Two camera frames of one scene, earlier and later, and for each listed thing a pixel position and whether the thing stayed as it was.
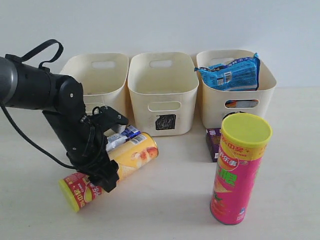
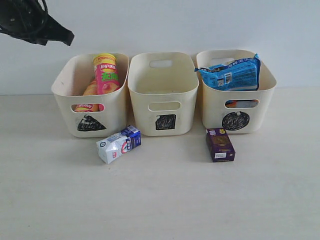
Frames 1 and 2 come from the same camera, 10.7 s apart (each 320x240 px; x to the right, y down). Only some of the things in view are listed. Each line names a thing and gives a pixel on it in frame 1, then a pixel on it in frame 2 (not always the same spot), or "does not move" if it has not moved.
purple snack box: x=213 y=136 does not move
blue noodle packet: x=242 y=75 does not move
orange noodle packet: x=231 y=103 does not move
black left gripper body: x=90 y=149 → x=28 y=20
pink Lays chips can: x=244 y=138 → x=106 y=72
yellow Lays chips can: x=77 y=189 → x=91 y=89
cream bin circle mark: x=218 y=104 does not move
